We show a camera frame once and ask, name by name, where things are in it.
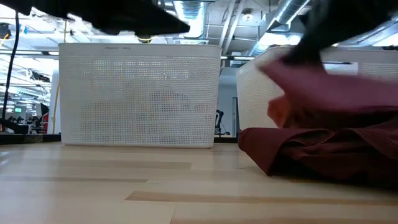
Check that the rose pink garment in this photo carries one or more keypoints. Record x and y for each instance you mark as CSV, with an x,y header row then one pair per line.
x,y
326,90

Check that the white perforated plastic bin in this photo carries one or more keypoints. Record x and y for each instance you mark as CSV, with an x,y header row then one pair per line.
x,y
252,93
140,93

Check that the black and red object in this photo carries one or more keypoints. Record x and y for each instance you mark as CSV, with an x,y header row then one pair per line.
x,y
44,119

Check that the silver flexible duct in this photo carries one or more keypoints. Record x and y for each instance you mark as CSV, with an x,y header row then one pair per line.
x,y
192,15

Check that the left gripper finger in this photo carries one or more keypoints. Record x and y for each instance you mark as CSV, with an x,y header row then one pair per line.
x,y
146,26

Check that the small green lit screen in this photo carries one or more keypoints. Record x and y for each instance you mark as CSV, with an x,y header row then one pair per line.
x,y
18,109

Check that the silver spiral duct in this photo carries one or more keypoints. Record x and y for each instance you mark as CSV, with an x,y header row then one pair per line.
x,y
286,12

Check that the maroon garment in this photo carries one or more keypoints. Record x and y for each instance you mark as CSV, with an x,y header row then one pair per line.
x,y
311,152

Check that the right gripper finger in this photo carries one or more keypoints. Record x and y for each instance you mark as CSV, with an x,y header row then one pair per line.
x,y
306,54

